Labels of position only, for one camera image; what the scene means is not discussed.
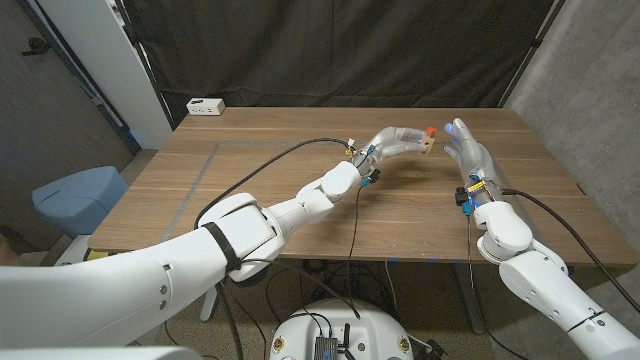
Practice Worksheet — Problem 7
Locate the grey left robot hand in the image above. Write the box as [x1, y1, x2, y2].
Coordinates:
[349, 126, 434, 181]

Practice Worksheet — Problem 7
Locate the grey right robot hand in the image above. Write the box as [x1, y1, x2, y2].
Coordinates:
[442, 117, 504, 214]

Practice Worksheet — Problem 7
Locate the black curtain backdrop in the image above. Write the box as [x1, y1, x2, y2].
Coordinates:
[122, 0, 556, 126]

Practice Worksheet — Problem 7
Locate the grey table leg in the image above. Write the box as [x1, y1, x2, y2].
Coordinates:
[452, 262, 487, 335]
[199, 284, 220, 322]

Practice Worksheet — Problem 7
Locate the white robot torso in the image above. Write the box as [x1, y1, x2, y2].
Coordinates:
[269, 298, 415, 360]

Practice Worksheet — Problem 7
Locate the white power strip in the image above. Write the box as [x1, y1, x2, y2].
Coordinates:
[185, 97, 227, 117]

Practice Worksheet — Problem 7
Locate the grey electronics box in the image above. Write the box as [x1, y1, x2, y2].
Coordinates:
[313, 335, 340, 360]

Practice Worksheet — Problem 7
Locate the white cabinet panel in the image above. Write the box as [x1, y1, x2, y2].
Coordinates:
[37, 0, 174, 150]

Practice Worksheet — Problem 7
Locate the blue padded stool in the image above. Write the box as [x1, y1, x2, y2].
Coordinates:
[31, 165, 130, 239]

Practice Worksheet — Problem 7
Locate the person's bare leg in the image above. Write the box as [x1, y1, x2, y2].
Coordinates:
[0, 234, 21, 266]

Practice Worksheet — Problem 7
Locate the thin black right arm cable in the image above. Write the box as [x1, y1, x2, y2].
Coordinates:
[464, 214, 531, 360]

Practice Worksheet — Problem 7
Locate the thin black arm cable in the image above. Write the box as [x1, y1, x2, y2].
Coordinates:
[239, 182, 366, 360]
[464, 214, 531, 360]

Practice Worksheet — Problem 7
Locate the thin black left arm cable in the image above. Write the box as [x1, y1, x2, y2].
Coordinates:
[239, 182, 366, 360]

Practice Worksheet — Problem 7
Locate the black frame pole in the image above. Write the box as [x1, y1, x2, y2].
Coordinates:
[497, 0, 569, 109]
[113, 0, 176, 132]

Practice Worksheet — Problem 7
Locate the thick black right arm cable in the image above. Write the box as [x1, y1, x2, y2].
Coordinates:
[501, 188, 640, 314]

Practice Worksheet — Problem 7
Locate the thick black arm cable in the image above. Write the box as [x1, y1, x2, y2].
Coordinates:
[193, 137, 354, 230]
[501, 188, 640, 314]

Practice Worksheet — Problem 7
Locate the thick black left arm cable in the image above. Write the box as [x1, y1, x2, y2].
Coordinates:
[193, 137, 354, 230]

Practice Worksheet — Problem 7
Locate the black floor cable tangle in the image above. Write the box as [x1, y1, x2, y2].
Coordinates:
[264, 259, 386, 321]

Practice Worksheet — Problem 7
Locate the white floor cable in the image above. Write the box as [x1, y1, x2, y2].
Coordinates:
[383, 259, 399, 314]

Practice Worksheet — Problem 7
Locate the black wall rail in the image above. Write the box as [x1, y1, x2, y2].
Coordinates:
[14, 0, 142, 154]

